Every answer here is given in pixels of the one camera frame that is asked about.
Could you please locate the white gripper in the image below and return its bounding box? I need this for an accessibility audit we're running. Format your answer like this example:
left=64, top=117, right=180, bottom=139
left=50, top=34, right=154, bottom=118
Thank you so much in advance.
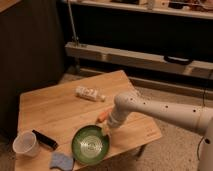
left=107, top=109, right=129, bottom=129

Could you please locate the green ceramic bowl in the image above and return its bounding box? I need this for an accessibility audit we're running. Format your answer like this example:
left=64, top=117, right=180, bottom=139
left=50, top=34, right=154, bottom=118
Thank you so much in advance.
left=71, top=125, right=110, bottom=165

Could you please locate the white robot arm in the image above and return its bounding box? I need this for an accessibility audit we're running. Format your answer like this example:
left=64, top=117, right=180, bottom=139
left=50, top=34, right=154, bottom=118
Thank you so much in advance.
left=107, top=91, right=213, bottom=171

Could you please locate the orange carrot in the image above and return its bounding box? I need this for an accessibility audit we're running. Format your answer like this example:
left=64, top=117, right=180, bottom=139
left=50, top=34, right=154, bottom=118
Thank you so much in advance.
left=97, top=108, right=112, bottom=123

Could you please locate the white plastic bottle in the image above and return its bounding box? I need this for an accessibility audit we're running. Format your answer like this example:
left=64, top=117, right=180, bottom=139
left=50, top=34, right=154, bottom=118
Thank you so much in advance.
left=75, top=86, right=106, bottom=102

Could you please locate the blue sponge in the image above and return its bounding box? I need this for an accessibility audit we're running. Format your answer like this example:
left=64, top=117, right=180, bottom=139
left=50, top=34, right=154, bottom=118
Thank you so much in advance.
left=49, top=152, right=74, bottom=171

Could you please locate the black rectangular bar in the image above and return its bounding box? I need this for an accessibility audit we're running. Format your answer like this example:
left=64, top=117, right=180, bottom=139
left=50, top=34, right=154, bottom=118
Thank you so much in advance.
left=33, top=130, right=58, bottom=150

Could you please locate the metal pole stand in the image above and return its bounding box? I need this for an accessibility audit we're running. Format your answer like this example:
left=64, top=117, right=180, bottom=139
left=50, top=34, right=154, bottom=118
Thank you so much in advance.
left=67, top=0, right=79, bottom=46

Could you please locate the grey metal beam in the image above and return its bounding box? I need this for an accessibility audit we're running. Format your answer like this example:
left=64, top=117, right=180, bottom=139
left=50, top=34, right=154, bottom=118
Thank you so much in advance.
left=65, top=42, right=213, bottom=78

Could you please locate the clear plastic measuring cup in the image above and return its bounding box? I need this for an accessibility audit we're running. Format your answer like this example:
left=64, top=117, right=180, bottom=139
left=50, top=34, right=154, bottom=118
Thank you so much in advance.
left=12, top=132, right=40, bottom=157

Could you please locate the upper shelf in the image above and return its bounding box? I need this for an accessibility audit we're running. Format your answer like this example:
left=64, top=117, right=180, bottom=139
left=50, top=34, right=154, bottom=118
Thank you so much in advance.
left=61, top=0, right=213, bottom=20

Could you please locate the black handle on beam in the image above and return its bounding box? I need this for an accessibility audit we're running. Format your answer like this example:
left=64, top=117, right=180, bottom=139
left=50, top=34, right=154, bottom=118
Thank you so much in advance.
left=164, top=56, right=193, bottom=65

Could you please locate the black cable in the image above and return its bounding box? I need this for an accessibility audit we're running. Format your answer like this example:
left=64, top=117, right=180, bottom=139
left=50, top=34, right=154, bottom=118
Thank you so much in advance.
left=196, top=69, right=213, bottom=161

